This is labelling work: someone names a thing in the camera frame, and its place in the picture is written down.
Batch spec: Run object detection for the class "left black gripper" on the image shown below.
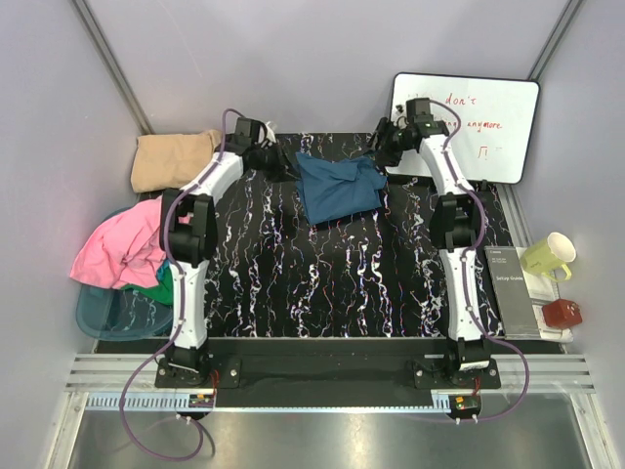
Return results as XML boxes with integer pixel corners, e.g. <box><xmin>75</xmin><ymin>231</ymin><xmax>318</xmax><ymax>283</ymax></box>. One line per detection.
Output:
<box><xmin>252</xmin><ymin>140</ymin><xmax>302</xmax><ymax>184</ymax></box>

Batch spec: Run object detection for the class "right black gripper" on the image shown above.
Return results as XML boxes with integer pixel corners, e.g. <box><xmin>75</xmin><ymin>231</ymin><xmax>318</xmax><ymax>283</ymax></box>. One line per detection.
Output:
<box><xmin>357</xmin><ymin>117</ymin><xmax>412</xmax><ymax>168</ymax></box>

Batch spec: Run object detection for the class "blue t shirt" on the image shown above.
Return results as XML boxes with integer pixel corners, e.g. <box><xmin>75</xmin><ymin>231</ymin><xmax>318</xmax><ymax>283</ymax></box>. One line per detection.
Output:
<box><xmin>296</xmin><ymin>152</ymin><xmax>387</xmax><ymax>225</ymax></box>

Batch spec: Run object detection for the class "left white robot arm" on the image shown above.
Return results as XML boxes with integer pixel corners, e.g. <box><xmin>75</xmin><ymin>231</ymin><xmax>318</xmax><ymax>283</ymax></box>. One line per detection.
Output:
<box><xmin>157</xmin><ymin>116</ymin><xmax>292</xmax><ymax>387</ymax></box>

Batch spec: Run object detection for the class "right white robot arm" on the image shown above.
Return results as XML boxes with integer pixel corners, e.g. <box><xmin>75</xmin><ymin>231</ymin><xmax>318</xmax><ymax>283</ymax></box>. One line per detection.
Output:
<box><xmin>369</xmin><ymin>98</ymin><xmax>490</xmax><ymax>388</ymax></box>

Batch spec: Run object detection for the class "white paper stack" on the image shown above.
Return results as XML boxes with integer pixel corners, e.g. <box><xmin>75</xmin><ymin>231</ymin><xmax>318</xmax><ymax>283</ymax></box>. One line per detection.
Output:
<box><xmin>521</xmin><ymin>270</ymin><xmax>573</xmax><ymax>344</ymax></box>

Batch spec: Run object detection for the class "white whiteboard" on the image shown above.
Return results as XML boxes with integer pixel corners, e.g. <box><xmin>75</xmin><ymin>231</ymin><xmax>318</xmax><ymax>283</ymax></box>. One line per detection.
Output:
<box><xmin>390</xmin><ymin>72</ymin><xmax>540</xmax><ymax>184</ymax></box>

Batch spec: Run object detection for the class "folded beige t shirt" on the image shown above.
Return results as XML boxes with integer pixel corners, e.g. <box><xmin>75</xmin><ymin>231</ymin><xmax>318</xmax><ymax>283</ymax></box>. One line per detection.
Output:
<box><xmin>131</xmin><ymin>130</ymin><xmax>223</xmax><ymax>193</ymax></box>

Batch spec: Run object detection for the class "black marble pattern mat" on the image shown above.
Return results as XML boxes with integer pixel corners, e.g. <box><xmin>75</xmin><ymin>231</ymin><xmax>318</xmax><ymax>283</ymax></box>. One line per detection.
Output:
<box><xmin>95</xmin><ymin>132</ymin><xmax>507</xmax><ymax>339</ymax></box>

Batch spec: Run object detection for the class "green t shirt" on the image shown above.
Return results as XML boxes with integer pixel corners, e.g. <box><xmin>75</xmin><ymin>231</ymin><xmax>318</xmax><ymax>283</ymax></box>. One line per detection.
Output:
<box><xmin>121</xmin><ymin>260</ymin><xmax>174</xmax><ymax>306</ymax></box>

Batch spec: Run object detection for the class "pink t shirt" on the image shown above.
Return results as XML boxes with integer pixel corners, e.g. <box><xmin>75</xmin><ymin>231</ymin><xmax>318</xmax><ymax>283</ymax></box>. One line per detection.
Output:
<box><xmin>69</xmin><ymin>198</ymin><xmax>166</xmax><ymax>289</ymax></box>

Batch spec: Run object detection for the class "yellow green mug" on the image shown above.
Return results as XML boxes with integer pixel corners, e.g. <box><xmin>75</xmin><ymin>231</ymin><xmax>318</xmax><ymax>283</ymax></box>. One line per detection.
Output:
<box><xmin>520</xmin><ymin>232</ymin><xmax>577</xmax><ymax>282</ymax></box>

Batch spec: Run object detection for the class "grey setup guide booklet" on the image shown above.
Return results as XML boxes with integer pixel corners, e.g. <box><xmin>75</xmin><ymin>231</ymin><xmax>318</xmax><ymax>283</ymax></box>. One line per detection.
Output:
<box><xmin>484</xmin><ymin>246</ymin><xmax>540</xmax><ymax>340</ymax></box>

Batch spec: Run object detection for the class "teal plastic basket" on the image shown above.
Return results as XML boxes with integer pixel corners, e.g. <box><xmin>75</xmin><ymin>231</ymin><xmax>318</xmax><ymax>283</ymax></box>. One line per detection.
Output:
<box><xmin>75</xmin><ymin>207</ymin><xmax>173</xmax><ymax>342</ymax></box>

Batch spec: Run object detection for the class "red brown box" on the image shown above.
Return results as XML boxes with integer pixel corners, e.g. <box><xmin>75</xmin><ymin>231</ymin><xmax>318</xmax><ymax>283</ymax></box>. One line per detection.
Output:
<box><xmin>542</xmin><ymin>299</ymin><xmax>582</xmax><ymax>329</ymax></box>

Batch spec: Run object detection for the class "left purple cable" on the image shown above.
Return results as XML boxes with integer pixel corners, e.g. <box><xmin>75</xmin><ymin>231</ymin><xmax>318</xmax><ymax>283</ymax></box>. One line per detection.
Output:
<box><xmin>119</xmin><ymin>107</ymin><xmax>245</xmax><ymax>463</ymax></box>

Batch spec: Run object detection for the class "purple cable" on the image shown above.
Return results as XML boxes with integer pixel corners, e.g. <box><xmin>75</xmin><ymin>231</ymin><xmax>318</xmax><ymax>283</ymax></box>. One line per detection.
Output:
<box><xmin>409</xmin><ymin>100</ymin><xmax>533</xmax><ymax>423</ymax></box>
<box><xmin>119</xmin><ymin>107</ymin><xmax>245</xmax><ymax>463</ymax></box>

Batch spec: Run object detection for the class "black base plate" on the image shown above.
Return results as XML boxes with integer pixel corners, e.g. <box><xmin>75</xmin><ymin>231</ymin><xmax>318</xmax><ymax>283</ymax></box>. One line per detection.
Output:
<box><xmin>155</xmin><ymin>338</ymin><xmax>501</xmax><ymax>391</ymax></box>

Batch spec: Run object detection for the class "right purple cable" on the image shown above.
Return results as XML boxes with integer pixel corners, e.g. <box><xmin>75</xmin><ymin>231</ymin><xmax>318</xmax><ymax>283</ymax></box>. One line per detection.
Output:
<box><xmin>409</xmin><ymin>100</ymin><xmax>533</xmax><ymax>423</ymax></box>

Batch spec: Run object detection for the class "aluminium rail frame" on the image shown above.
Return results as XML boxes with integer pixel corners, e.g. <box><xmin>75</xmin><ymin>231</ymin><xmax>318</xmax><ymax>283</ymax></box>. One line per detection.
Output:
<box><xmin>44</xmin><ymin>353</ymin><xmax>621</xmax><ymax>468</ymax></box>

